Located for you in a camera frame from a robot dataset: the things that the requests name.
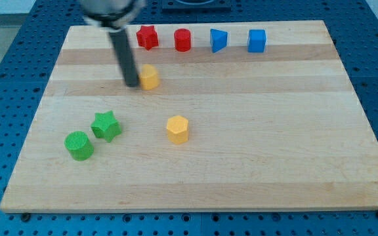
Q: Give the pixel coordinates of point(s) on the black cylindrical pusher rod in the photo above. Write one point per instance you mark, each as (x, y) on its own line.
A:
(124, 55)

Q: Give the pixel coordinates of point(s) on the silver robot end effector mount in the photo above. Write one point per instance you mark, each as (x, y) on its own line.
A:
(111, 14)

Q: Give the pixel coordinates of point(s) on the yellow heart block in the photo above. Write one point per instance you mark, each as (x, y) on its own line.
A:
(149, 77)

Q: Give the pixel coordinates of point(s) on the red star block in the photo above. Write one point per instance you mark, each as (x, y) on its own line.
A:
(147, 37)

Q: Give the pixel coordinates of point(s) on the red cylinder block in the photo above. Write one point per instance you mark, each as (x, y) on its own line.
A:
(182, 39)

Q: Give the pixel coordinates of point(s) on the green star block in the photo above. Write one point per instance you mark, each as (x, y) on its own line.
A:
(106, 126)

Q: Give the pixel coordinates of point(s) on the blue triangle block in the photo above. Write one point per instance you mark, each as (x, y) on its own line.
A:
(218, 39)

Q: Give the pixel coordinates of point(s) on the yellow hexagon block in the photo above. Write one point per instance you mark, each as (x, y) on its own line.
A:
(177, 129)

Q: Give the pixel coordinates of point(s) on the green cylinder block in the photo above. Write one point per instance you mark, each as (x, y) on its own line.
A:
(78, 145)

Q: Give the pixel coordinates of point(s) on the blue cube block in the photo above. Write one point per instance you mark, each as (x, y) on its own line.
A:
(256, 40)

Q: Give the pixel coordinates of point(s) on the light wooden board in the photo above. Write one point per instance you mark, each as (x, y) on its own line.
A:
(281, 130)

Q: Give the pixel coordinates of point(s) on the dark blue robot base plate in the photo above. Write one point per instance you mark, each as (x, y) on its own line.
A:
(197, 5)

